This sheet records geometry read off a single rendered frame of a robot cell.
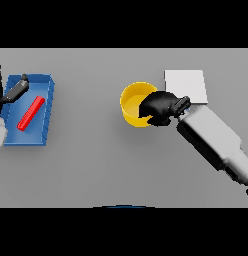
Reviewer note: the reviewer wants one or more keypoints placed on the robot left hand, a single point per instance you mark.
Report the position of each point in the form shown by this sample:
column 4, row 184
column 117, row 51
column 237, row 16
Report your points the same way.
column 15, row 90

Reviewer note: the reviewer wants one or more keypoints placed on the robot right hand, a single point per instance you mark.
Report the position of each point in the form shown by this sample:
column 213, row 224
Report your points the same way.
column 160, row 105

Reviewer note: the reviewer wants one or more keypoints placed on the yellow bowl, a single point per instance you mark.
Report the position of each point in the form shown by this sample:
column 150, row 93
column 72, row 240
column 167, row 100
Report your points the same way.
column 132, row 104

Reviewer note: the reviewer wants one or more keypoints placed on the red beaker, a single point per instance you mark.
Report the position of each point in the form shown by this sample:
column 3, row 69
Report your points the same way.
column 30, row 113

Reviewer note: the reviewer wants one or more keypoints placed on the pale square scale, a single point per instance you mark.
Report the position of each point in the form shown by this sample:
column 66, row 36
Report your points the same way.
column 186, row 85

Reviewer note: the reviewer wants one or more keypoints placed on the blue tray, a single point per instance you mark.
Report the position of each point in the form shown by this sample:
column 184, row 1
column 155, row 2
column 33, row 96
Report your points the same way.
column 42, row 100

